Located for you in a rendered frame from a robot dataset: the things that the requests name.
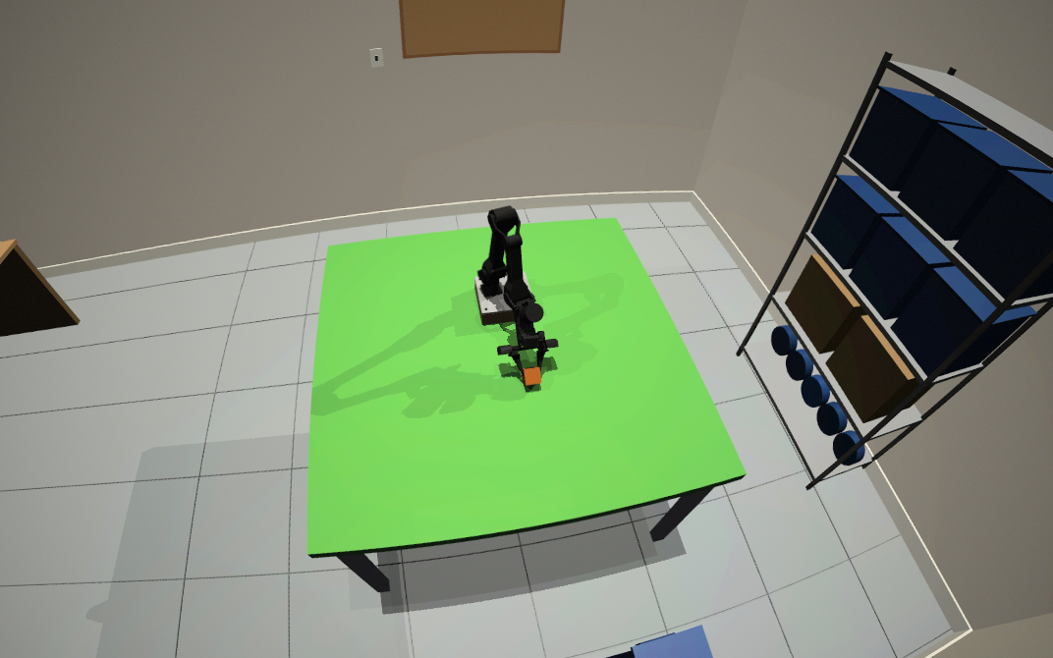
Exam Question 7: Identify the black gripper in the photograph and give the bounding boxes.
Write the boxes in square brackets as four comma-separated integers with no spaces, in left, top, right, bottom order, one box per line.
[497,323,559,375]

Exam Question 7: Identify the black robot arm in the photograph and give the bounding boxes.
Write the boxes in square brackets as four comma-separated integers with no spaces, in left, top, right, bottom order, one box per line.
[476,205,545,348]

